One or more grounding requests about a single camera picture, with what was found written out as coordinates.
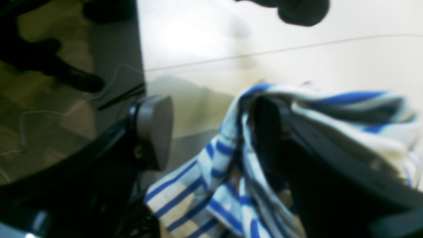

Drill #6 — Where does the blue white striped T-shirt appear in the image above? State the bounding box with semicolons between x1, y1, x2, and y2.
144;83;422;238

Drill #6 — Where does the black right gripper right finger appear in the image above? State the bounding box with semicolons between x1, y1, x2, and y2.
253;96;422;238

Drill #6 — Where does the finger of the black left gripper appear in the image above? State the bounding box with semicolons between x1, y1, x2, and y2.
249;0;330;27

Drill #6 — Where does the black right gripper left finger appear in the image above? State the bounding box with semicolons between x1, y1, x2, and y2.
1;95;174;238

